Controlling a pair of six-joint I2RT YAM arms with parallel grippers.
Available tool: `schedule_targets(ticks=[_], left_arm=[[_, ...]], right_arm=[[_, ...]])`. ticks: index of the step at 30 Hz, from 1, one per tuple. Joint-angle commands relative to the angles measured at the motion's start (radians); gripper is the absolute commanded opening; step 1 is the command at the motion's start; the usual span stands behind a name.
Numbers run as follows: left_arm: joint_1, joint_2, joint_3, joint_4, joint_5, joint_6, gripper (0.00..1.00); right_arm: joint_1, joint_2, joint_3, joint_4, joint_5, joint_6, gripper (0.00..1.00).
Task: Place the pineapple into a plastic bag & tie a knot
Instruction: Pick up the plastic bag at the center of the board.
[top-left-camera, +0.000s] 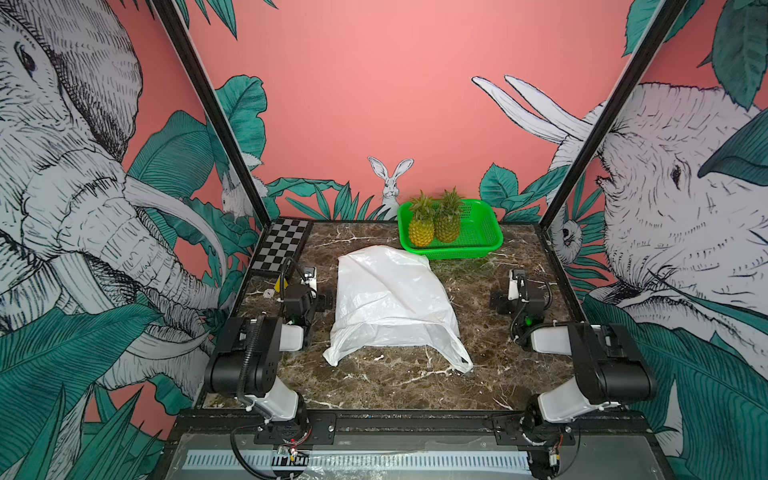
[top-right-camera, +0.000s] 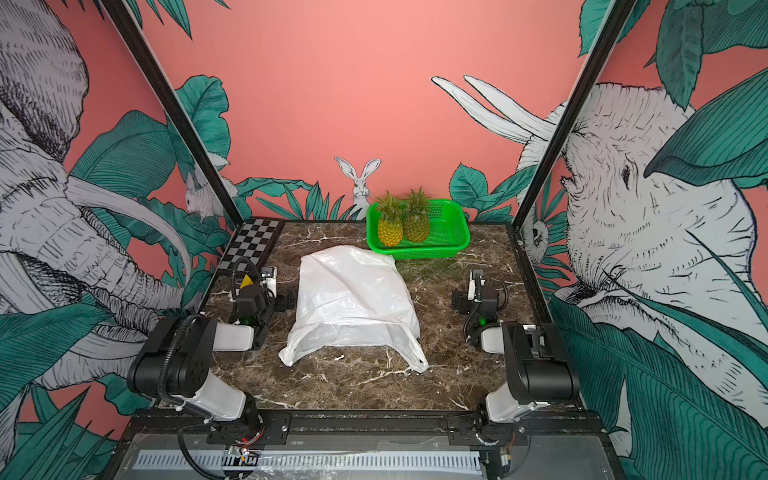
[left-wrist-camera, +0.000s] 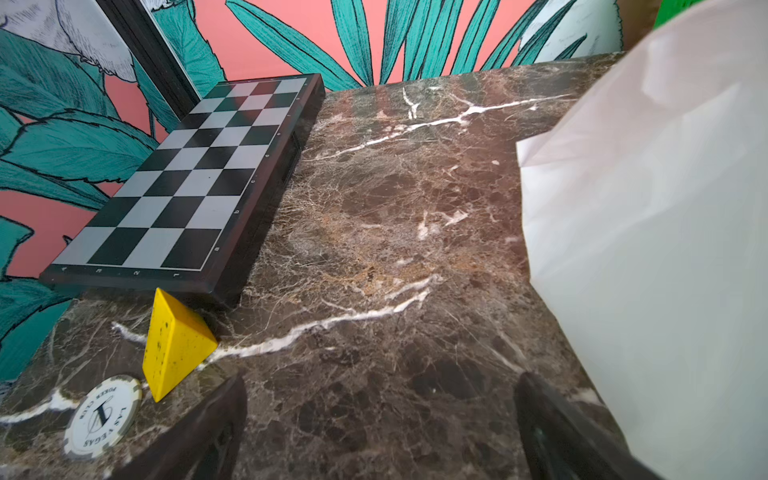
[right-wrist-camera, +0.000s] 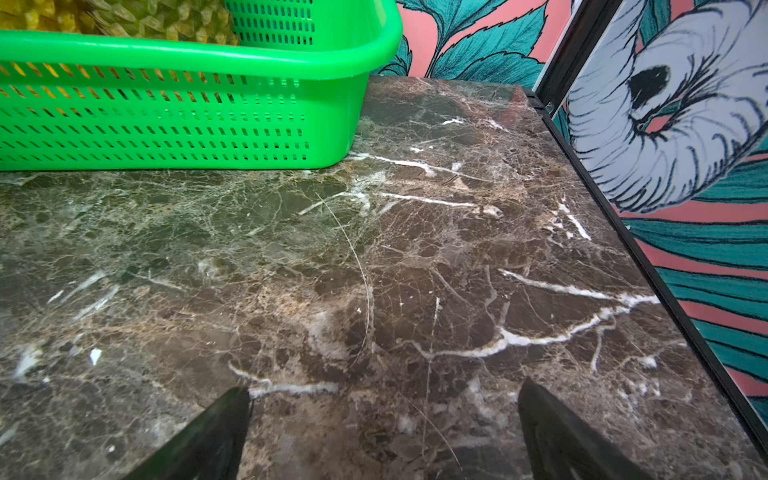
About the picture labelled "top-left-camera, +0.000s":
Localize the yellow pineapple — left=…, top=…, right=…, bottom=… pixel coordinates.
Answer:
left=408, top=192, right=436, bottom=248

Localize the black frame post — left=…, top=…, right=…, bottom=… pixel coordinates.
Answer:
left=538, top=0, right=687, bottom=230
left=152, top=0, right=272, bottom=227

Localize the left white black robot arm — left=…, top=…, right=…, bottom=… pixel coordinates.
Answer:
left=204, top=284, right=318, bottom=436

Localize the green plastic basket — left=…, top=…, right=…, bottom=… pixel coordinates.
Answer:
left=397, top=199, right=504, bottom=260

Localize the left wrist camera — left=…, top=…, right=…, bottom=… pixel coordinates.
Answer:
left=301, top=267, right=318, bottom=297

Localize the green pineapple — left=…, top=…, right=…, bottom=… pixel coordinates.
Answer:
left=434, top=188, right=463, bottom=243

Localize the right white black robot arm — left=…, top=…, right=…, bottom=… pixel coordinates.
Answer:
left=489, top=277, right=657, bottom=447

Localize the right black frame post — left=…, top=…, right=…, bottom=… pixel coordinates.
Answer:
left=538, top=0, right=687, bottom=230

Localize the black white checkerboard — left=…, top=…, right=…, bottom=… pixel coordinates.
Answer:
left=250, top=217, right=313, bottom=278

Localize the left black frame post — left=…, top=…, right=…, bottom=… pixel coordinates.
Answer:
left=152, top=0, right=272, bottom=227

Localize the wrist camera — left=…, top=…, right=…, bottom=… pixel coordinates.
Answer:
left=301, top=267, right=318, bottom=297
left=507, top=269, right=528, bottom=301

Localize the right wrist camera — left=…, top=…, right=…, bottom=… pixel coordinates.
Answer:
left=507, top=269, right=528, bottom=301

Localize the white ruler strip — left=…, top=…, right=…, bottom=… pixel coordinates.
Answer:
left=181, top=449, right=533, bottom=474

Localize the white plastic bag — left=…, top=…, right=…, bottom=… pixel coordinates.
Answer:
left=323, top=245, right=474, bottom=373

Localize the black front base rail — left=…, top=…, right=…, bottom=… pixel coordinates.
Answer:
left=168, top=409, right=652, bottom=449

